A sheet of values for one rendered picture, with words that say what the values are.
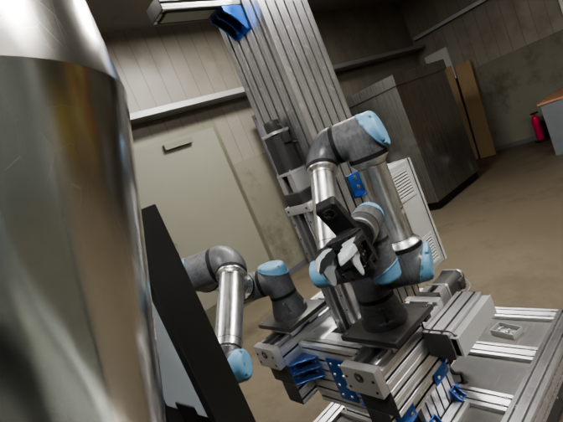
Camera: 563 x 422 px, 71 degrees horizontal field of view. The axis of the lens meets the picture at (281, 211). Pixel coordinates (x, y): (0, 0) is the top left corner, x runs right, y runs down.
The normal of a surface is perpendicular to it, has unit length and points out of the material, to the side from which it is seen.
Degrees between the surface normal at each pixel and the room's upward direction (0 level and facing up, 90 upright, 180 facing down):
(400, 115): 90
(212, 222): 90
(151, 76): 90
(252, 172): 90
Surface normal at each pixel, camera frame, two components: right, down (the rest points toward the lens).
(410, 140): -0.70, 0.37
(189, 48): 0.60, -0.15
